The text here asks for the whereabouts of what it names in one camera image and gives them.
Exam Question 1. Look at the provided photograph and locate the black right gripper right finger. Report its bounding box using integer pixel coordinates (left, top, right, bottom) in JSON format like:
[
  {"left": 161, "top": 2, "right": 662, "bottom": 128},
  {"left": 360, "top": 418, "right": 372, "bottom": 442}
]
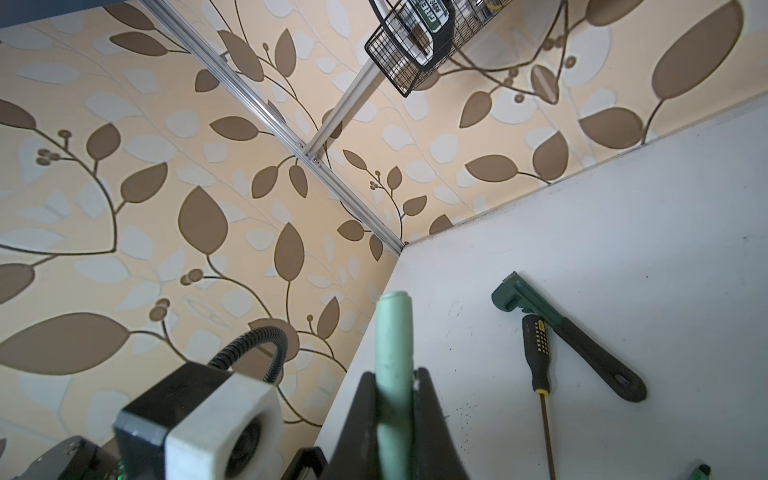
[{"left": 412, "top": 367, "right": 469, "bottom": 480}]

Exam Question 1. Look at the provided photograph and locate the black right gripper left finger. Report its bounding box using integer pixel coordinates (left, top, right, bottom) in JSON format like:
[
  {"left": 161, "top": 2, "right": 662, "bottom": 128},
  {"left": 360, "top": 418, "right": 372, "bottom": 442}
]
[{"left": 320, "top": 372, "right": 380, "bottom": 480}]

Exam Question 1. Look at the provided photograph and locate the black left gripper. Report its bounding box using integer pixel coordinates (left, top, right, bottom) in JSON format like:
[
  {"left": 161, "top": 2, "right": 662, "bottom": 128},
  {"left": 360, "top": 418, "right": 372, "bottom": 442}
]
[{"left": 16, "top": 436, "right": 119, "bottom": 480}]

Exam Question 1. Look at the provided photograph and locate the light green pen cap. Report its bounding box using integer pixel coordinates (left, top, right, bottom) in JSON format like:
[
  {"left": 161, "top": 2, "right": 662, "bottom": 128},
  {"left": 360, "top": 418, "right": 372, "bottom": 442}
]
[{"left": 375, "top": 291, "right": 414, "bottom": 479}]

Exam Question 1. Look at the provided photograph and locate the green highlighter pen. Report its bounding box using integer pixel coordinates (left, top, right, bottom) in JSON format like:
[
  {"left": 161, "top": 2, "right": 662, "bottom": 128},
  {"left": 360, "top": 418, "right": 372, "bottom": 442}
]
[{"left": 685, "top": 463, "right": 712, "bottom": 480}]

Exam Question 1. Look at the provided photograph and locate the black yellow screwdriver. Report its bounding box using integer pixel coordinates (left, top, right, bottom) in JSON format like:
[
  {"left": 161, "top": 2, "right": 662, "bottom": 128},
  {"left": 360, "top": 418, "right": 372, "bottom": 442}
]
[{"left": 522, "top": 314, "right": 556, "bottom": 480}]

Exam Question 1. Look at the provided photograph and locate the green pipe wrench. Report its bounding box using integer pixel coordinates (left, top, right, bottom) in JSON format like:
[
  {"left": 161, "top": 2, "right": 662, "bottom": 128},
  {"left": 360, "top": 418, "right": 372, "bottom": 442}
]
[{"left": 491, "top": 272, "right": 647, "bottom": 403}]

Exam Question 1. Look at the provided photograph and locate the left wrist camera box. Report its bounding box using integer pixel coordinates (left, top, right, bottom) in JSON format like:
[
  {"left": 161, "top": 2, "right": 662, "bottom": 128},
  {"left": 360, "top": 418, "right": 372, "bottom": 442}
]
[{"left": 113, "top": 362, "right": 283, "bottom": 479}]

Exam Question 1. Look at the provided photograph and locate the black wire basket centre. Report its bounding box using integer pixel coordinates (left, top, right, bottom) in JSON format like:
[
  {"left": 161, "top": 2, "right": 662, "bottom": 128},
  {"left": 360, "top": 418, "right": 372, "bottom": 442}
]
[{"left": 364, "top": 0, "right": 508, "bottom": 98}]

